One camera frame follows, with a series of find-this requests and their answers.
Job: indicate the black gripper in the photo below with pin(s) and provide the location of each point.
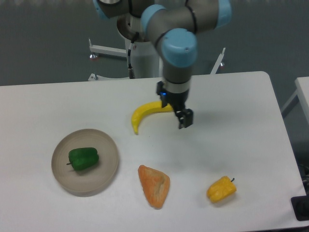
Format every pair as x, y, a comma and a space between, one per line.
177, 101

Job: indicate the green bell pepper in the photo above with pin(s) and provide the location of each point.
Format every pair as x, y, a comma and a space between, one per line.
83, 158

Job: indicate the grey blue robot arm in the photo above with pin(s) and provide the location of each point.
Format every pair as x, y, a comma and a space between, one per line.
173, 35

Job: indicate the yellow bell pepper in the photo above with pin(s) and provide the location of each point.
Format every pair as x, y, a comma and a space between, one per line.
221, 189

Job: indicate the beige round plate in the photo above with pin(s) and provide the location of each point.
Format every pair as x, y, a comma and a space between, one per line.
92, 180

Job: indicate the yellow toy banana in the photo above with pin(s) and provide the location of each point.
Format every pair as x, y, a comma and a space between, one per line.
145, 110

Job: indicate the orange bread slice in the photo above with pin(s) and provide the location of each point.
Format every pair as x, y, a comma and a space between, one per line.
155, 185

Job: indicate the white side table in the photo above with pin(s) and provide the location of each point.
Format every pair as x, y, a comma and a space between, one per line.
300, 95

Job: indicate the black device at edge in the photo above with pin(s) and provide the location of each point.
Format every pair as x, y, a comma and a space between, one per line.
300, 206

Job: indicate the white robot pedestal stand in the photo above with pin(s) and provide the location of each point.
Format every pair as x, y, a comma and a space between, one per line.
142, 59

